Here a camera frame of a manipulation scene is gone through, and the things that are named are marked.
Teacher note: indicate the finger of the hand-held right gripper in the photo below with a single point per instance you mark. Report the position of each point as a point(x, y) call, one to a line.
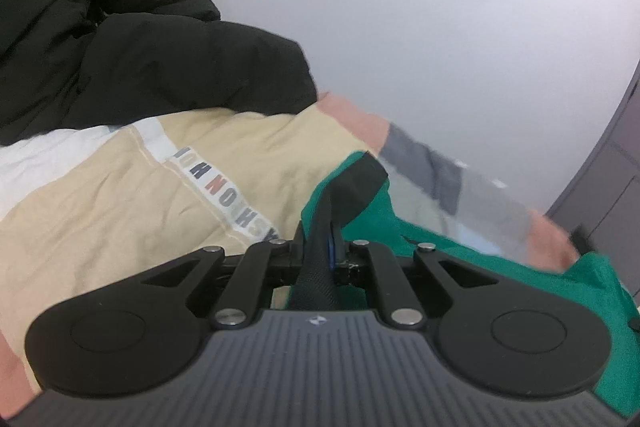
point(580, 238)

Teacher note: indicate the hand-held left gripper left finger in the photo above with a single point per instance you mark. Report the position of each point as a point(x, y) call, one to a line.
point(292, 264)

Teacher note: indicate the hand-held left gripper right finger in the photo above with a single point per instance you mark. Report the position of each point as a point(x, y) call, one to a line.
point(350, 271)

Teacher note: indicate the green zip hoodie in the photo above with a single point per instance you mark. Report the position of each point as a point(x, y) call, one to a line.
point(550, 297)

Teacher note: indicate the grey door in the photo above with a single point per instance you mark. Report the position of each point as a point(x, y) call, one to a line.
point(610, 187)

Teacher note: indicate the patchwork bed blanket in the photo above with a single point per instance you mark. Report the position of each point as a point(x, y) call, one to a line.
point(100, 207)

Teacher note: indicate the black puffer jacket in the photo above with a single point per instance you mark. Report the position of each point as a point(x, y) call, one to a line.
point(150, 57)

